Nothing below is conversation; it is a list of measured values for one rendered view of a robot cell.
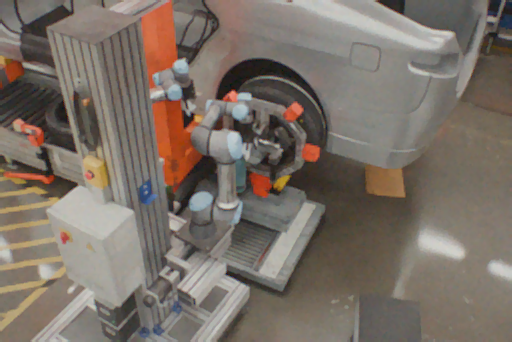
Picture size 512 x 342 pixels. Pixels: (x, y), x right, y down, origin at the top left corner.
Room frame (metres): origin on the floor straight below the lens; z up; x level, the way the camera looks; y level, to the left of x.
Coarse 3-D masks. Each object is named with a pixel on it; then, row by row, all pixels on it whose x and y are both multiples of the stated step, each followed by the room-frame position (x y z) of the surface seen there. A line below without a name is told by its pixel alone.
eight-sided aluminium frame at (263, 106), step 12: (252, 108) 2.76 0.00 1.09; (264, 108) 2.73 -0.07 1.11; (276, 108) 2.72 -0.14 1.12; (228, 120) 2.83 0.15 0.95; (300, 132) 2.67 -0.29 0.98; (300, 144) 2.62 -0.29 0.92; (300, 156) 2.62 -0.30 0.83; (252, 168) 2.76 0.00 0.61; (264, 168) 2.77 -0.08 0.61; (288, 168) 2.65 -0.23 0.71
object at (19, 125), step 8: (16, 120) 3.44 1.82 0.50; (16, 128) 3.38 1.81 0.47; (24, 128) 3.36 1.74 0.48; (32, 128) 3.35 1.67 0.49; (40, 136) 3.24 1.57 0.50; (32, 144) 3.22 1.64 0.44; (40, 144) 3.22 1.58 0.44; (8, 176) 3.27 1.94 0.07; (16, 176) 3.27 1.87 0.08; (24, 176) 3.26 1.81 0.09; (32, 176) 3.26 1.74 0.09; (40, 176) 3.25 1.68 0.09
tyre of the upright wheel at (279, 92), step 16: (256, 80) 2.99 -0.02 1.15; (272, 80) 2.94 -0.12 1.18; (288, 80) 2.95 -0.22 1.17; (256, 96) 2.84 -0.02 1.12; (272, 96) 2.80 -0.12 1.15; (288, 96) 2.79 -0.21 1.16; (304, 96) 2.85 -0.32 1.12; (304, 112) 2.73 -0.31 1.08; (304, 128) 2.71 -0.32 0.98; (320, 128) 2.77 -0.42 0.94; (320, 144) 2.76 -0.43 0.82; (304, 160) 2.70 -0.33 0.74
